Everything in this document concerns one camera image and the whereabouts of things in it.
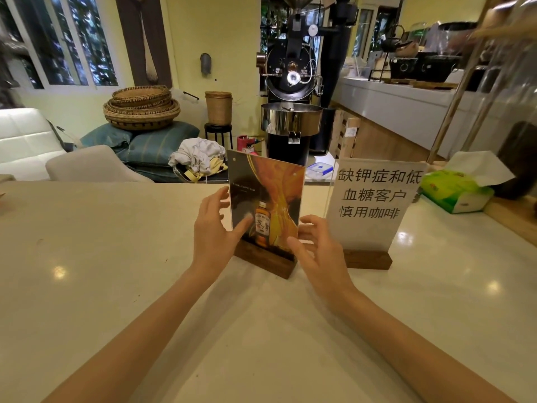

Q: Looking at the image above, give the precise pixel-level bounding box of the person's left hand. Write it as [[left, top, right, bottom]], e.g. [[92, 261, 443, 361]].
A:
[[192, 186, 255, 276]]

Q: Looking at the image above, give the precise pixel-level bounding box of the person's right hand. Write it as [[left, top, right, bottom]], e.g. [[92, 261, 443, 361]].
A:
[[286, 215, 357, 299]]

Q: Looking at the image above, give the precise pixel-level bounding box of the acrylic bottle poster sign stand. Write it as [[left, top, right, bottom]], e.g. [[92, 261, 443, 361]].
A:
[[227, 149, 306, 280]]

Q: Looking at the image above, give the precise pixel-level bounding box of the person's left forearm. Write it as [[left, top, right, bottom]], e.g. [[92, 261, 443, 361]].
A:
[[42, 266, 215, 403]]

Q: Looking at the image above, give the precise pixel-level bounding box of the person's right forearm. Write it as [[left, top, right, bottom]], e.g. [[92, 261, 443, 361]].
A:
[[325, 285, 515, 403]]

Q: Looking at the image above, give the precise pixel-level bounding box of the clear box with blue lid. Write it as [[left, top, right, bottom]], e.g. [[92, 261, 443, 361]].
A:
[[305, 161, 336, 181]]

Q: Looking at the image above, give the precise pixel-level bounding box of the yellow cloth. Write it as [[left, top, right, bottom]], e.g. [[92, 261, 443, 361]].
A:
[[187, 157, 230, 181]]

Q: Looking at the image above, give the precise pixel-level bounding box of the white text sign wooden base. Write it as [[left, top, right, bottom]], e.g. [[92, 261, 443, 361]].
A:
[[323, 157, 429, 270]]

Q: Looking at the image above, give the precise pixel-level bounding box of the red container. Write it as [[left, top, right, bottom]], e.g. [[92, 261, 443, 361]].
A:
[[237, 135, 259, 156]]

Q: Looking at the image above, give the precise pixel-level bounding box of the pile of white clothes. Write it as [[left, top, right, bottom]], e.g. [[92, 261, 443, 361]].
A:
[[168, 137, 227, 177]]

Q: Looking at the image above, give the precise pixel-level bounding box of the black round stool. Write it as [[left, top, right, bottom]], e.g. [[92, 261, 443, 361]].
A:
[[204, 123, 234, 151]]

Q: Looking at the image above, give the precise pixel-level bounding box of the wooden pallet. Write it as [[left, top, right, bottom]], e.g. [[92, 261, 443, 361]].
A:
[[329, 109, 362, 159]]

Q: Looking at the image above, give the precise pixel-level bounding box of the teal cushion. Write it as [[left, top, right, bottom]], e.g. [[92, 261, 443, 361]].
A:
[[125, 121, 200, 165], [81, 123, 135, 152]]

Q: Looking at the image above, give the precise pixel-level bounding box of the tall woven basket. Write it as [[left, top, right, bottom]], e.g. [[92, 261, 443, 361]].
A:
[[205, 91, 233, 126]]

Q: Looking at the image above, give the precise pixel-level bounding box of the woven flat basket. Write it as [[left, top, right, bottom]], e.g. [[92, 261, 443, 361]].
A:
[[103, 100, 181, 131], [111, 85, 172, 108], [107, 96, 177, 116]]

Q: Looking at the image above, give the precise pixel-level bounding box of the green tissue packet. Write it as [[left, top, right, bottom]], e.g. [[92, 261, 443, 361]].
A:
[[420, 151, 516, 215]]

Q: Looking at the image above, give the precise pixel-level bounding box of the white bar counter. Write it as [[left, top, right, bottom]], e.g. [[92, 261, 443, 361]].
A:
[[331, 75, 504, 161]]

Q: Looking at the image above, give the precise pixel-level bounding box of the black coffee roaster machine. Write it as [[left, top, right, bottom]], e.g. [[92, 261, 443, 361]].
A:
[[255, 0, 360, 158]]

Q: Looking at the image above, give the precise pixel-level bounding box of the black stove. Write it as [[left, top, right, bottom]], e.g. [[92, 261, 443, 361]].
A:
[[390, 58, 420, 80]]

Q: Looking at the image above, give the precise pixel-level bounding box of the brown clay teapot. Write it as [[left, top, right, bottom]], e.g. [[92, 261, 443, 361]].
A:
[[394, 39, 420, 58]]

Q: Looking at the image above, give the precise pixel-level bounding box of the black iron teapot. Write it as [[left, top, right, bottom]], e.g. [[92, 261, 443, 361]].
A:
[[380, 25, 406, 53]]

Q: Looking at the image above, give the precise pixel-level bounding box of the white leather sofa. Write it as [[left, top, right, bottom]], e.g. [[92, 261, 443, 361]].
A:
[[0, 108, 69, 182]]

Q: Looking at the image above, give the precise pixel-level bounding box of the white framed window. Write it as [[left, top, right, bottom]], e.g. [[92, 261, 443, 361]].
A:
[[0, 0, 119, 90]]

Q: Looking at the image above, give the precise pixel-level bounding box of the wooden stand frame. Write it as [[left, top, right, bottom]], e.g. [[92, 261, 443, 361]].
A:
[[425, 0, 537, 165]]

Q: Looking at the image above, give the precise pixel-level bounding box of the brown wall hanging with spoon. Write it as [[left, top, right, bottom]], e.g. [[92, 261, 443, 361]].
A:
[[114, 0, 173, 88]]

